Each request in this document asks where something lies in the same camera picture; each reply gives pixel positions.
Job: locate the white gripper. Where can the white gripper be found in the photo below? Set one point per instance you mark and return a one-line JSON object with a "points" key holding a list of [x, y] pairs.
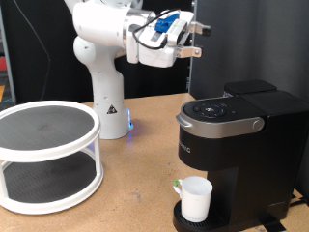
{"points": [[157, 54]]}

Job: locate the black Keurig coffee machine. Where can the black Keurig coffee machine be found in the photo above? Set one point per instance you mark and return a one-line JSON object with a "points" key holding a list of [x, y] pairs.
{"points": [[241, 167]]}

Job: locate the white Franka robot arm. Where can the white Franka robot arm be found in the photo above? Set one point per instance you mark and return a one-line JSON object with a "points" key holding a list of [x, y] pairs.
{"points": [[103, 80]]}

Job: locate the perforated metal upright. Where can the perforated metal upright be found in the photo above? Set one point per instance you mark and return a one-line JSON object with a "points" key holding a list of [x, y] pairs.
{"points": [[191, 74]]}

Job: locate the grey partition panel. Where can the grey partition panel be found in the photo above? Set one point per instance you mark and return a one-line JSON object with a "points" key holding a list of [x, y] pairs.
{"points": [[251, 38]]}

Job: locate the white two-tier turntable shelf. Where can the white two-tier turntable shelf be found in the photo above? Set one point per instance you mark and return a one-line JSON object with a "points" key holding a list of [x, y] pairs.
{"points": [[54, 153]]}

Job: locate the red background object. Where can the red background object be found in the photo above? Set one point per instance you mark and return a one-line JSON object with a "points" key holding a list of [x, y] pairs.
{"points": [[2, 63]]}

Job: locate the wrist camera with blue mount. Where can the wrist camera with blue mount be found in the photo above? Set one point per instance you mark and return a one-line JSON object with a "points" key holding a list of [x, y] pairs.
{"points": [[165, 27]]}

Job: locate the grey metal frame post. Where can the grey metal frame post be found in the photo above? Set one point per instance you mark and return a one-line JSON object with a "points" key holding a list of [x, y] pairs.
{"points": [[6, 58]]}

